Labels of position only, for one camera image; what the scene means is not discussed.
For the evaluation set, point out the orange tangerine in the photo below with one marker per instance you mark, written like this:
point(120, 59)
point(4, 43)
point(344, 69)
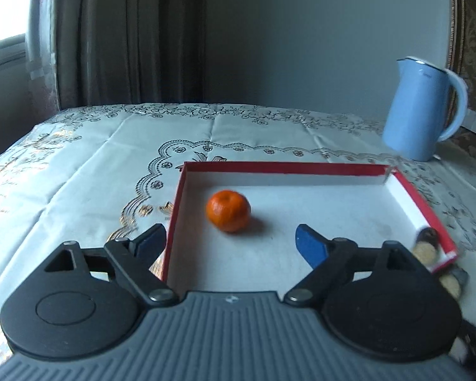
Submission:
point(229, 211)

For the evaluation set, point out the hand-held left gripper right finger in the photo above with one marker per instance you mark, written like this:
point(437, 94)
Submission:
point(309, 246)

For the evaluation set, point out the brown patterned curtain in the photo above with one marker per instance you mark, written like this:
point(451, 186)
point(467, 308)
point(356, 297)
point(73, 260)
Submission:
point(123, 35)

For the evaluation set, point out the red shallow cardboard box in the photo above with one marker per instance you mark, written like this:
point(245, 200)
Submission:
point(301, 206)

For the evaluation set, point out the white vertical pipe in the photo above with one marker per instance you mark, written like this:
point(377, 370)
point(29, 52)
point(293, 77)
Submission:
point(35, 20)

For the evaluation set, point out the light blue electric kettle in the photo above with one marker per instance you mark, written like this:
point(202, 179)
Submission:
point(416, 107)

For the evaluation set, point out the white embroidered tablecloth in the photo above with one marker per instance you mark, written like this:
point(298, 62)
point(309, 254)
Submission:
point(83, 158)

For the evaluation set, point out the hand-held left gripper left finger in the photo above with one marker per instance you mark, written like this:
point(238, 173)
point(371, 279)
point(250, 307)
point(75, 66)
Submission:
point(150, 244)

